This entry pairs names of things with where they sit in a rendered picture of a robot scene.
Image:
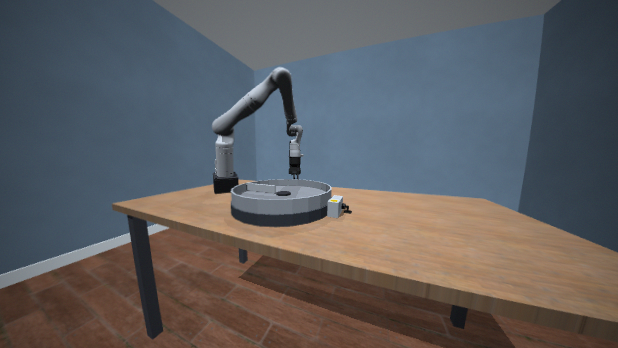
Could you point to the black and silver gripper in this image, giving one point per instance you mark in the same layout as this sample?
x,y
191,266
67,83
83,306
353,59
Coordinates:
x,y
294,162

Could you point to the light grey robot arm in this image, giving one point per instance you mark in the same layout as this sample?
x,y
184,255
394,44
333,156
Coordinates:
x,y
251,102

